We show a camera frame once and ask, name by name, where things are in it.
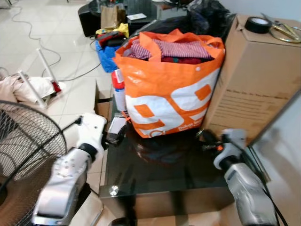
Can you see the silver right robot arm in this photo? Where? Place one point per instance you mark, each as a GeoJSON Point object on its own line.
{"type": "Point", "coordinates": [247, 193]}

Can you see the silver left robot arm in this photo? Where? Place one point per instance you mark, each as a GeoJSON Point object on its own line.
{"type": "Point", "coordinates": [61, 181]}

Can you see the small open cardboard box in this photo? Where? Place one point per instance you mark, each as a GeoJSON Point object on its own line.
{"type": "Point", "coordinates": [103, 106]}

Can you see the white bottle red label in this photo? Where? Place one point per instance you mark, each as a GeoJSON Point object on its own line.
{"type": "Point", "coordinates": [118, 89]}

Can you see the dark glass table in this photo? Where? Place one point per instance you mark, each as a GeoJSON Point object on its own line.
{"type": "Point", "coordinates": [164, 169]}

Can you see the orange white shopping bag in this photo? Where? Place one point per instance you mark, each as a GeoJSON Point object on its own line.
{"type": "Point", "coordinates": [164, 89]}

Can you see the tall brown cardboard box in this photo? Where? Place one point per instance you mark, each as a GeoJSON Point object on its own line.
{"type": "Point", "coordinates": [256, 80]}

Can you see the blue bag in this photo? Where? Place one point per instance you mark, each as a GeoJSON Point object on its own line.
{"type": "Point", "coordinates": [104, 56]}

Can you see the dark red cloth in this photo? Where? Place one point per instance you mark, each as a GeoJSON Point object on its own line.
{"type": "Point", "coordinates": [183, 60]}

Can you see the white plastic tube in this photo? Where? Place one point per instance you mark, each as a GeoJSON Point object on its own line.
{"type": "Point", "coordinates": [47, 68]}
{"type": "Point", "coordinates": [32, 89]}

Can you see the red white striped cloth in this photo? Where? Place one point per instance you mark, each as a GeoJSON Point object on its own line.
{"type": "Point", "coordinates": [181, 48]}

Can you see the yellow cloth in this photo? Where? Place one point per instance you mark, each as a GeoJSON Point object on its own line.
{"type": "Point", "coordinates": [120, 30]}

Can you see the white cloth heap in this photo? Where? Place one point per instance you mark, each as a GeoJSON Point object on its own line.
{"type": "Point", "coordinates": [19, 89]}

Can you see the brown paper bag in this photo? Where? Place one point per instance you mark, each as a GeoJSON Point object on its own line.
{"type": "Point", "coordinates": [109, 18]}

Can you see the black low cabinet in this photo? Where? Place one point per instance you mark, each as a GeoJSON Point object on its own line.
{"type": "Point", "coordinates": [89, 19]}

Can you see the white paper sheet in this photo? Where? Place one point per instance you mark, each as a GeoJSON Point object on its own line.
{"type": "Point", "coordinates": [137, 16]}

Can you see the black tape roll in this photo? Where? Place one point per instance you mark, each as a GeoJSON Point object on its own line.
{"type": "Point", "coordinates": [257, 25]}

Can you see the black plastic bag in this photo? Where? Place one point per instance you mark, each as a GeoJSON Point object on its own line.
{"type": "Point", "coordinates": [207, 16]}

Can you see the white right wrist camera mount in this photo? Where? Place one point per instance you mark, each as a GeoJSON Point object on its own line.
{"type": "Point", "coordinates": [233, 148]}

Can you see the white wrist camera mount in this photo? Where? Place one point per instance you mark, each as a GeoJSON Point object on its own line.
{"type": "Point", "coordinates": [233, 148]}
{"type": "Point", "coordinates": [92, 129]}

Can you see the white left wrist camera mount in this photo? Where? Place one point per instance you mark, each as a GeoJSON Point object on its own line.
{"type": "Point", "coordinates": [92, 129]}

